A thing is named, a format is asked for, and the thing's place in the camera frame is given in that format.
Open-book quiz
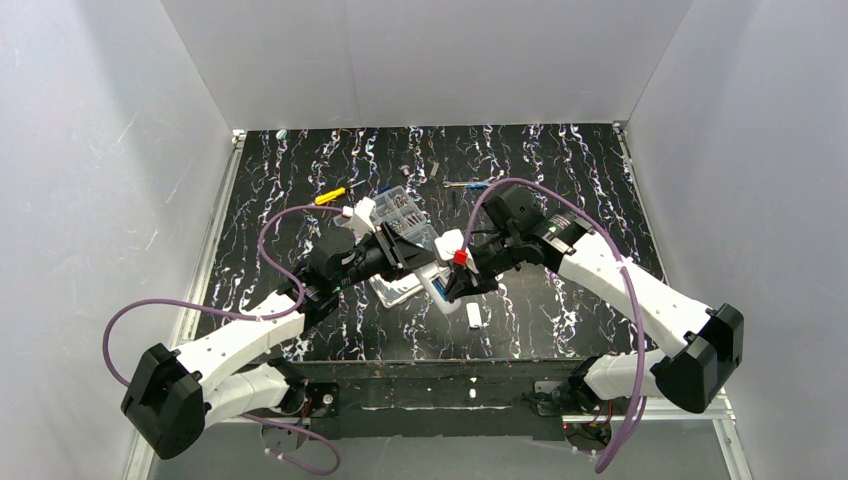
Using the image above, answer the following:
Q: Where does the yellow handled screwdriver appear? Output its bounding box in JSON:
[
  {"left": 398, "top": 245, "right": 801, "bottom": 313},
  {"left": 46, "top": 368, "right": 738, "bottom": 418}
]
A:
[{"left": 314, "top": 187, "right": 348, "bottom": 206}]

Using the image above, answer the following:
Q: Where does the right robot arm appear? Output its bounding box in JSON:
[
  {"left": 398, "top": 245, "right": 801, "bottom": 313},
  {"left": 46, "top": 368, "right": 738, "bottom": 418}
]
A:
[{"left": 437, "top": 179, "right": 744, "bottom": 413}]

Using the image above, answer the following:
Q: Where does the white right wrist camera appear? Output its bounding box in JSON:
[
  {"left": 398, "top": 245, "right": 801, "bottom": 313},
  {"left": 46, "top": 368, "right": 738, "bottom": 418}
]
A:
[{"left": 434, "top": 229, "right": 477, "bottom": 271}]

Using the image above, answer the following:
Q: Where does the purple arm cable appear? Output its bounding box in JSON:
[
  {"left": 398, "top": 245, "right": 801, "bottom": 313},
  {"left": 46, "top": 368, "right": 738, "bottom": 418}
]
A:
[
  {"left": 102, "top": 205, "right": 342, "bottom": 477},
  {"left": 460, "top": 177, "right": 647, "bottom": 475}
]

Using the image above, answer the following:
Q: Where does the blue battery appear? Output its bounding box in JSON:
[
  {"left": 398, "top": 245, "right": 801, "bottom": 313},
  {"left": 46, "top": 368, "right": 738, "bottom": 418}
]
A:
[{"left": 430, "top": 277, "right": 450, "bottom": 304}]

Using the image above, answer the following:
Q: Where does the white battery cover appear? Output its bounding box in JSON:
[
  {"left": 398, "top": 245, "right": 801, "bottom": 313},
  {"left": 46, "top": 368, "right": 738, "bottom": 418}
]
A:
[{"left": 465, "top": 302, "right": 483, "bottom": 330}]

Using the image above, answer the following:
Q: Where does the clear plastic organizer box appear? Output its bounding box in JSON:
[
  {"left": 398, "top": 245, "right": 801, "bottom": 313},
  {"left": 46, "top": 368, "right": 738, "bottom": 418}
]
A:
[{"left": 333, "top": 186, "right": 437, "bottom": 307}]

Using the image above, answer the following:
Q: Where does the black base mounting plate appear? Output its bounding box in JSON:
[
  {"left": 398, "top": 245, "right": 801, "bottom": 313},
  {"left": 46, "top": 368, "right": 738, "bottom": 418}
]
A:
[{"left": 270, "top": 358, "right": 579, "bottom": 440}]

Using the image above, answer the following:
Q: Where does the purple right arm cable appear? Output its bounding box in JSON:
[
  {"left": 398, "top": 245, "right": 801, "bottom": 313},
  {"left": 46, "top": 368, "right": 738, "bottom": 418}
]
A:
[{"left": 460, "top": 177, "right": 647, "bottom": 475}]

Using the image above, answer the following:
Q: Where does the white remote control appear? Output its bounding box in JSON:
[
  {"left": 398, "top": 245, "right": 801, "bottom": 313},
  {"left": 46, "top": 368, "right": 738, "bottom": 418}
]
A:
[{"left": 415, "top": 263, "right": 462, "bottom": 315}]

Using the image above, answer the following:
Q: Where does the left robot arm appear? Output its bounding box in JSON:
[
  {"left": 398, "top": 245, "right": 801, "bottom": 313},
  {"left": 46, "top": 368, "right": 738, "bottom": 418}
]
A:
[{"left": 120, "top": 226, "right": 439, "bottom": 460}]

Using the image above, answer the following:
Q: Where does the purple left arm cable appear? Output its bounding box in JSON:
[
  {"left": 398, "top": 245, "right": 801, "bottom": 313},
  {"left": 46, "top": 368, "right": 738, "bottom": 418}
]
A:
[{"left": 102, "top": 205, "right": 342, "bottom": 477}]

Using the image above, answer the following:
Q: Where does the blue silver wrench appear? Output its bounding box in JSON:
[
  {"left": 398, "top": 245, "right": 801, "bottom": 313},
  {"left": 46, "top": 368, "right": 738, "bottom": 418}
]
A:
[{"left": 442, "top": 181, "right": 492, "bottom": 190}]

